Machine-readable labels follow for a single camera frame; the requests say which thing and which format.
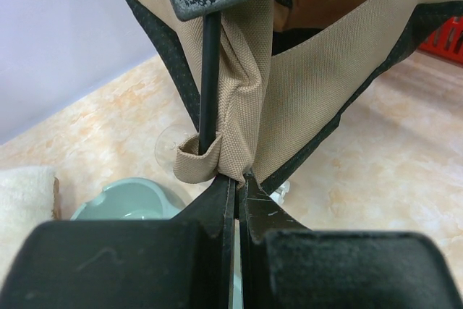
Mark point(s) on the cream fluffy pillow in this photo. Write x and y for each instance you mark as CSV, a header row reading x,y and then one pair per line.
x,y
27,200

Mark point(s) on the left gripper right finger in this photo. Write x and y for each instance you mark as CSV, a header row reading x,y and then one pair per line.
x,y
287,265

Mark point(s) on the beige fabric pet tent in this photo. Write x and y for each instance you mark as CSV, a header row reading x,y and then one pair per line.
x,y
288,69

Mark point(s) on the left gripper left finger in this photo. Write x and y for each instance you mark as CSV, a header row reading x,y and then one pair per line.
x,y
44,273

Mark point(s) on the red plastic basket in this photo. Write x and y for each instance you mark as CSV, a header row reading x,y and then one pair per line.
x,y
446,42

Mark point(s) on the black tent pole crossing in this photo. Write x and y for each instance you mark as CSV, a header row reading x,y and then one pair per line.
x,y
209,80

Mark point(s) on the clear plastic bottle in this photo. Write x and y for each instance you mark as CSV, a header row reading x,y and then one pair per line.
x,y
166,145

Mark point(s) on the teal double pet bowl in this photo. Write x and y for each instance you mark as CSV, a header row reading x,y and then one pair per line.
x,y
126,200

